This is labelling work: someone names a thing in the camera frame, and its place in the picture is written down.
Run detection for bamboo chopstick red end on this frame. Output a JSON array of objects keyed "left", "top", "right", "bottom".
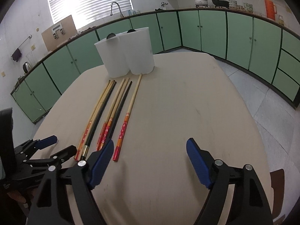
[{"left": 74, "top": 80, "right": 115, "bottom": 161}]

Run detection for bamboo chopstick red orange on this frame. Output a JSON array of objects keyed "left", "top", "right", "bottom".
[{"left": 113, "top": 74, "right": 142, "bottom": 162}]

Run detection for bamboo chopstick red floral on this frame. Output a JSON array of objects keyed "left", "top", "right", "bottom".
[{"left": 96, "top": 78, "right": 125, "bottom": 151}]

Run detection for bamboo chopstick red tip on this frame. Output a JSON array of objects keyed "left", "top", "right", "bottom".
[{"left": 100, "top": 77, "right": 130, "bottom": 150}]

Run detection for metal spoon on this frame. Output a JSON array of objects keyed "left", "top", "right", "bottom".
[{"left": 106, "top": 33, "right": 116, "bottom": 39}]

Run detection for bamboo chopstick orange end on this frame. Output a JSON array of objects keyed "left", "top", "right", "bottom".
[{"left": 74, "top": 80, "right": 111, "bottom": 161}]

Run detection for black chopstick silver band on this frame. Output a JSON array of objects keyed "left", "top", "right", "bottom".
[{"left": 104, "top": 81, "right": 132, "bottom": 145}]

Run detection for kitchen faucet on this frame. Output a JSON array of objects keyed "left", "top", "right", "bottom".
[{"left": 110, "top": 1, "right": 124, "bottom": 18}]

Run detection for wooden chair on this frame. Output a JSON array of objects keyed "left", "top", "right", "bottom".
[{"left": 270, "top": 169, "right": 285, "bottom": 219}]

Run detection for electric kettle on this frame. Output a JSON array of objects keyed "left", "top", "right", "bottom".
[{"left": 22, "top": 61, "right": 32, "bottom": 74}]

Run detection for dark towel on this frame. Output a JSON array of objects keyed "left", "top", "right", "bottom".
[{"left": 11, "top": 48, "right": 22, "bottom": 62}]

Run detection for cardboard box with scale picture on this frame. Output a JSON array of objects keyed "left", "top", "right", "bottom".
[{"left": 42, "top": 15, "right": 77, "bottom": 52}]

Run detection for white two-compartment utensil holder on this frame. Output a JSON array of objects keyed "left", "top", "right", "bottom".
[{"left": 94, "top": 27, "right": 155, "bottom": 78}]

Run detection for window blinds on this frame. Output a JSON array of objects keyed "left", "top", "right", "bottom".
[{"left": 45, "top": 0, "right": 134, "bottom": 25}]

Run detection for green lower cabinets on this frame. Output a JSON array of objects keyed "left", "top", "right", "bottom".
[{"left": 11, "top": 9, "right": 299, "bottom": 122}]

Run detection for glass jar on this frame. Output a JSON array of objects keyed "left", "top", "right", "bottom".
[{"left": 278, "top": 15, "right": 284, "bottom": 26}]

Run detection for orange thermos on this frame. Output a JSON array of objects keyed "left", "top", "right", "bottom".
[{"left": 264, "top": 0, "right": 277, "bottom": 21}]

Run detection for patterned mug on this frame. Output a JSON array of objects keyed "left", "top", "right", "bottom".
[{"left": 244, "top": 3, "right": 254, "bottom": 14}]

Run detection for black wok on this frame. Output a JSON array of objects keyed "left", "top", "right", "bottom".
[{"left": 212, "top": 0, "right": 229, "bottom": 9}]

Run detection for white cooking pot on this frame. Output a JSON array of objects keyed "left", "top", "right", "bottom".
[{"left": 194, "top": 0, "right": 209, "bottom": 8}]

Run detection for towel rail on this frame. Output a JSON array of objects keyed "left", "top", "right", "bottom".
[{"left": 11, "top": 34, "right": 32, "bottom": 58}]

